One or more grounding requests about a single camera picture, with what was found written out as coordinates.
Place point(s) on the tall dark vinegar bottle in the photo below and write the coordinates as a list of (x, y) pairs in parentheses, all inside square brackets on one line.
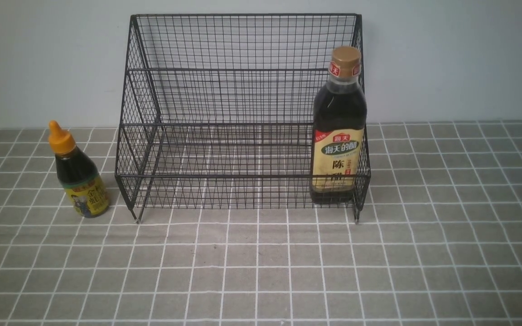
[(339, 116)]

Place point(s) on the small orange-capped sauce bottle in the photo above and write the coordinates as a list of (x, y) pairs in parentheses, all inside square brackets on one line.
[(77, 174)]

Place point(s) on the grey checked tablecloth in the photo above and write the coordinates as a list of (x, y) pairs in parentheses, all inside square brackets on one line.
[(439, 243)]

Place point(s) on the black wire mesh rack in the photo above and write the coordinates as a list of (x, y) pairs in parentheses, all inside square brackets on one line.
[(217, 109)]

